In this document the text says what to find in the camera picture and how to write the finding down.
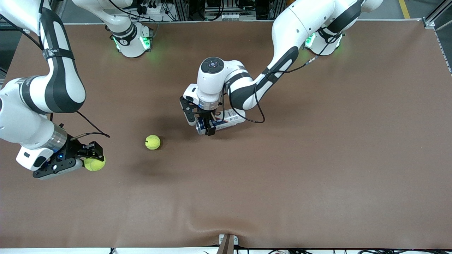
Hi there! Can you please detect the tennis ball Roland Garros print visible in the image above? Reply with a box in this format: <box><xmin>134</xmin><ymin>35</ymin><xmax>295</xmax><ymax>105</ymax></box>
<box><xmin>84</xmin><ymin>156</ymin><xmax>106</xmax><ymax>172</ymax></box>

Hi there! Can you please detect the blue white Wilson ball can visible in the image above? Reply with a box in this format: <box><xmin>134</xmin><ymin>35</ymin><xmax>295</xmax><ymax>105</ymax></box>
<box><xmin>196</xmin><ymin>109</ymin><xmax>246</xmax><ymax>136</ymax></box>

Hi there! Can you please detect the tennis ball Wilson print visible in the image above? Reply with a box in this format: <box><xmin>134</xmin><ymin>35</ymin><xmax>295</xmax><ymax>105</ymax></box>
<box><xmin>145</xmin><ymin>135</ymin><xmax>161</xmax><ymax>150</ymax></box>

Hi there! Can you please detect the brown table mat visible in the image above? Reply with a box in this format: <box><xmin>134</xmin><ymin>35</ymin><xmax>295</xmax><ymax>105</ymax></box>
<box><xmin>0</xmin><ymin>19</ymin><xmax>452</xmax><ymax>249</ymax></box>

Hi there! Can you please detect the white power strip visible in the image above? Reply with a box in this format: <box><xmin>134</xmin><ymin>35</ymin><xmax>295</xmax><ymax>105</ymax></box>
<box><xmin>136</xmin><ymin>0</ymin><xmax>165</xmax><ymax>15</ymax></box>

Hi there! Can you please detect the brown wooden bar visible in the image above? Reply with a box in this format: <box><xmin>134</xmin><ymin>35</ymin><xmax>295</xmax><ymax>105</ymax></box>
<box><xmin>216</xmin><ymin>235</ymin><xmax>234</xmax><ymax>254</ymax></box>

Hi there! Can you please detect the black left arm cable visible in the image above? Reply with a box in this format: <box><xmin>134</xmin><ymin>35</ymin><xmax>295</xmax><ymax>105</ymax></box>
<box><xmin>221</xmin><ymin>21</ymin><xmax>348</xmax><ymax>125</ymax></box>

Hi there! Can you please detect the metal clamp bracket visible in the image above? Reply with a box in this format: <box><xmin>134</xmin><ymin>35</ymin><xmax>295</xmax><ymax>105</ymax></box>
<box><xmin>219</xmin><ymin>234</ymin><xmax>239</xmax><ymax>246</ymax></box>

